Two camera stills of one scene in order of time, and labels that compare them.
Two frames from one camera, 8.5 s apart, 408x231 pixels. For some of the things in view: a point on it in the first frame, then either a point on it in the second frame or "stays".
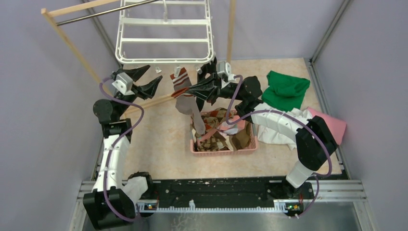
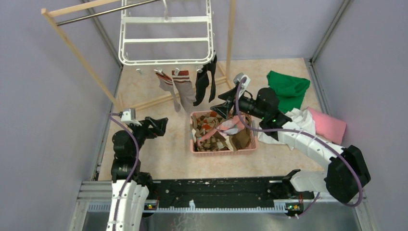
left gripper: (147, 90) to (159, 126)
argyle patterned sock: (218, 141) stays
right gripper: (210, 89) to (224, 109)
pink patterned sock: (232, 129) stays
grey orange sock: (185, 104) to (166, 83)
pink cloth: (336, 127) stays
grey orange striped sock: (181, 82) stays
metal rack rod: (79, 18) stays
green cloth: (285, 93) stays
